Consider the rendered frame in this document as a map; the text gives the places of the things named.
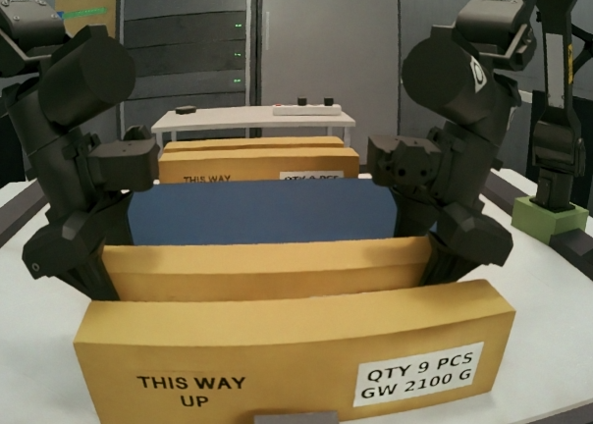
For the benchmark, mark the brown cardboard carton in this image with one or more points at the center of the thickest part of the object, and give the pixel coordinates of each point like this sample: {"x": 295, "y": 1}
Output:
{"x": 258, "y": 164}
{"x": 251, "y": 272}
{"x": 364, "y": 355}
{"x": 255, "y": 143}

